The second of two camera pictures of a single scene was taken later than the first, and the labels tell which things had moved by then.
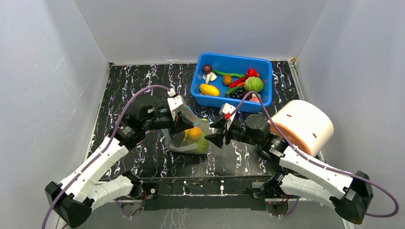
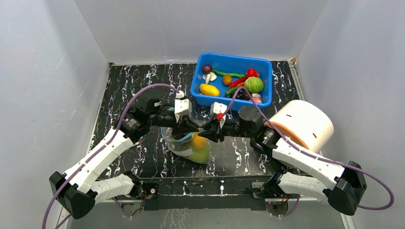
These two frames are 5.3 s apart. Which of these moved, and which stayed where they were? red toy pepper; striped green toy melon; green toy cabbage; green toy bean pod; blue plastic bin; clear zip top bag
Moved: green toy cabbage; clear zip top bag
Stayed: red toy pepper; green toy bean pod; striped green toy melon; blue plastic bin
